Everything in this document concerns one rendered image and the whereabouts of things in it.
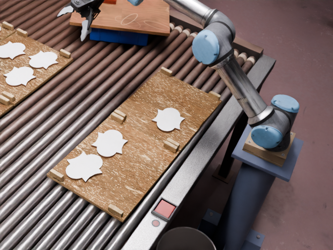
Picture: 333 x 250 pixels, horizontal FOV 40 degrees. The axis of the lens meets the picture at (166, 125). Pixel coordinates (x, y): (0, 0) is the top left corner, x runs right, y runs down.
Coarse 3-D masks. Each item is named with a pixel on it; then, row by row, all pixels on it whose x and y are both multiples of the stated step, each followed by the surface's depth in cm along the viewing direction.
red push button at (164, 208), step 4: (160, 204) 171; (164, 204) 171; (168, 204) 172; (156, 208) 170; (160, 208) 170; (164, 208) 170; (168, 208) 170; (172, 208) 171; (160, 212) 169; (164, 212) 169; (168, 212) 169; (168, 216) 168
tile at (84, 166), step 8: (72, 160) 178; (80, 160) 178; (88, 160) 179; (96, 160) 179; (72, 168) 175; (80, 168) 176; (88, 168) 176; (96, 168) 177; (72, 176) 172; (80, 176) 173; (88, 176) 173
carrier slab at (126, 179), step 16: (96, 128) 193; (112, 128) 194; (128, 128) 196; (80, 144) 185; (128, 144) 189; (144, 144) 190; (160, 144) 192; (64, 160) 179; (112, 160) 182; (128, 160) 183; (144, 160) 184; (160, 160) 185; (48, 176) 173; (64, 176) 173; (96, 176) 175; (112, 176) 176; (128, 176) 178; (144, 176) 179; (160, 176) 180; (80, 192) 169; (96, 192) 170; (112, 192) 171; (128, 192) 172; (144, 192) 173; (128, 208) 167
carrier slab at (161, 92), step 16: (160, 80) 221; (176, 80) 223; (144, 96) 211; (160, 96) 213; (176, 96) 215; (192, 96) 216; (208, 96) 218; (128, 112) 203; (144, 112) 204; (192, 112) 208; (208, 112) 210; (144, 128) 197; (192, 128) 201
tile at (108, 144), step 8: (104, 136) 189; (112, 136) 189; (120, 136) 190; (96, 144) 185; (104, 144) 186; (112, 144) 186; (120, 144) 187; (104, 152) 183; (112, 152) 183; (120, 152) 184
